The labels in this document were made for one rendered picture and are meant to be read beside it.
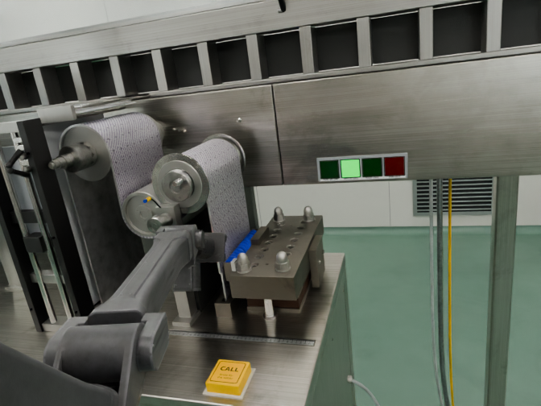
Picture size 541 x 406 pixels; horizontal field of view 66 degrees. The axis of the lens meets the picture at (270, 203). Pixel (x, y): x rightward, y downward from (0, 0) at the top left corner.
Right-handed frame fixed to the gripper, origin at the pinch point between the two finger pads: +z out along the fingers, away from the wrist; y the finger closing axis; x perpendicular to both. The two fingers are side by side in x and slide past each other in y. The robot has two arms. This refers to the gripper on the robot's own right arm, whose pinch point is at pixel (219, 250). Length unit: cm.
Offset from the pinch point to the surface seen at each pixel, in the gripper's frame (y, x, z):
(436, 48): 53, 55, 13
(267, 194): -73, 69, 264
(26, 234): -43.6, 1.9, -17.0
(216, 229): 0.2, 4.9, -2.8
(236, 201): 0.3, 13.8, 8.7
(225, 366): 8.7, -24.2, -13.7
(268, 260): 11.6, -2.2, 4.0
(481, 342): 83, -36, 153
